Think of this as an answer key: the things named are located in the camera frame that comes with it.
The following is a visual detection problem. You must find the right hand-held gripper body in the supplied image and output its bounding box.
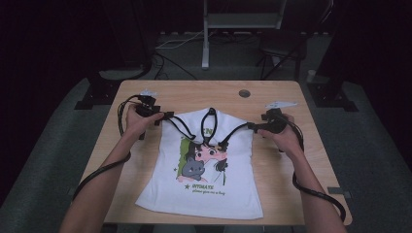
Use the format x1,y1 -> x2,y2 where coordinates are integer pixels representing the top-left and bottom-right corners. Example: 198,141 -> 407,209
257,101 -> 298,134

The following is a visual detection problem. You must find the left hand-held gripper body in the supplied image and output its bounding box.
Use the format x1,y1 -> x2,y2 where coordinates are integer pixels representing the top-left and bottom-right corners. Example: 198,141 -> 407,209
135,89 -> 162,117

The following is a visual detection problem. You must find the white printed tank top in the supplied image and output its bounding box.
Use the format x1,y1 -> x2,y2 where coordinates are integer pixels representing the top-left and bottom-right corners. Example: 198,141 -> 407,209
135,107 -> 264,220

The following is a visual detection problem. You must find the person's left hand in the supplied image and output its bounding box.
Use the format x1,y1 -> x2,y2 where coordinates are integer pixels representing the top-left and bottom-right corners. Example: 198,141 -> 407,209
124,104 -> 164,139

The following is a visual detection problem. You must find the person's right hand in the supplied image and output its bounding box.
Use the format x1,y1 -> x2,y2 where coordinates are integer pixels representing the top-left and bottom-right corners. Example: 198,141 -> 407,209
258,114 -> 304,153

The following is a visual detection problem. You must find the grey round base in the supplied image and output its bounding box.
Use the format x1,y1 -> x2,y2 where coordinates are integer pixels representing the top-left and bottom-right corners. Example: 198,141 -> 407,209
98,67 -> 146,81

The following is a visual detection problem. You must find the black stand base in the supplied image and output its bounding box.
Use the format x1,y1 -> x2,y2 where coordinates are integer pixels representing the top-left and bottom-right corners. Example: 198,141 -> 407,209
305,81 -> 360,113
74,69 -> 154,111

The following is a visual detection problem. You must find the black chair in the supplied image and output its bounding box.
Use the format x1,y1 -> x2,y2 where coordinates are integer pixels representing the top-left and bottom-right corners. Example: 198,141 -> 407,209
256,30 -> 309,82

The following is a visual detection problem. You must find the white metal stand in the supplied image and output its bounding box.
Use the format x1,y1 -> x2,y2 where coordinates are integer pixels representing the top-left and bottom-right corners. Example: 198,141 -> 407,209
201,0 -> 288,71

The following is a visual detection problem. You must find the grey tape piece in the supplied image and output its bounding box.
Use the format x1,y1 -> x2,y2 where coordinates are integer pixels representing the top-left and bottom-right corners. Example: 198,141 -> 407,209
327,186 -> 353,199

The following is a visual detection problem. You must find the black floor cable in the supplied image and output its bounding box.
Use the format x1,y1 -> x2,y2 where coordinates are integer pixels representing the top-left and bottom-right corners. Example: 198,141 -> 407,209
152,51 -> 198,82

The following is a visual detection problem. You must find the white floor cable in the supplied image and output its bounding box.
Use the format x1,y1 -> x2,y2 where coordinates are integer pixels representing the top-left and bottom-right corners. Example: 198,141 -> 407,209
154,29 -> 206,50

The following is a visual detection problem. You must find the left hand-held gripper black cable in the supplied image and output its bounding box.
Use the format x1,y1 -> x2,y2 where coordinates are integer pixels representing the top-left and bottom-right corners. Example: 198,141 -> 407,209
71,93 -> 144,202

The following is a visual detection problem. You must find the hand-held gripper black cable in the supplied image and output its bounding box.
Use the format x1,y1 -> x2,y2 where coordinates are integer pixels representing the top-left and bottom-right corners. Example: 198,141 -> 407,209
281,115 -> 347,223
71,93 -> 144,202

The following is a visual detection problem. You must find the right hand-held gripper black cable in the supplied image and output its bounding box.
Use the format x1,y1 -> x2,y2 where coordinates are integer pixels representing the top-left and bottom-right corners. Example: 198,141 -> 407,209
281,115 -> 347,223

